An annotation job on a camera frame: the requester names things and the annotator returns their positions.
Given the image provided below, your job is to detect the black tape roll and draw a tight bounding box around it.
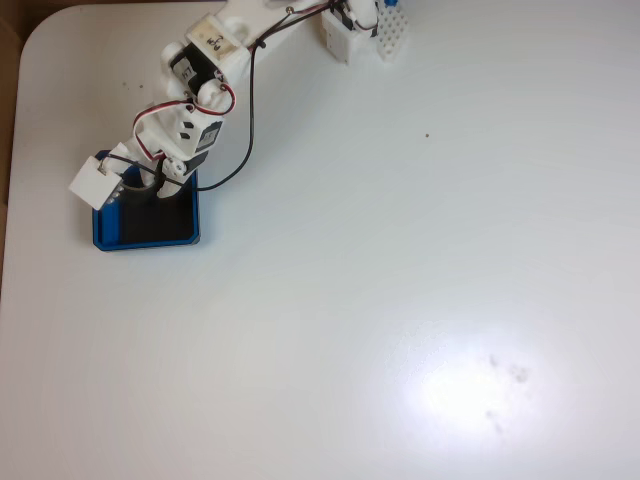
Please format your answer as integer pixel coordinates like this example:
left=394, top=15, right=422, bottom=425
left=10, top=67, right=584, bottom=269
left=121, top=178, right=162, bottom=208

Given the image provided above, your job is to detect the blue square box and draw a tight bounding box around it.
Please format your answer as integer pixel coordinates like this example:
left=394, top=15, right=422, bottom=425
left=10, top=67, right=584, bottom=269
left=91, top=148, right=202, bottom=253

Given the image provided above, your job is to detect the white perforated plate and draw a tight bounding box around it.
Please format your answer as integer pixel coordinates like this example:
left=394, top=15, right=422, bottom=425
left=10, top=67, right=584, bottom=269
left=372, top=6, right=413, bottom=65

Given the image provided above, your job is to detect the white camera box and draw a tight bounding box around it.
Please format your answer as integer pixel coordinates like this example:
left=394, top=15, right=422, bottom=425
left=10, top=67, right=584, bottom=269
left=67, top=155, right=124, bottom=211

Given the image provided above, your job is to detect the red and white servo wire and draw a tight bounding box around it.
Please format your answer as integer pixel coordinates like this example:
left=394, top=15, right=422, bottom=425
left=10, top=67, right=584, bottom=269
left=133, top=81, right=238, bottom=162

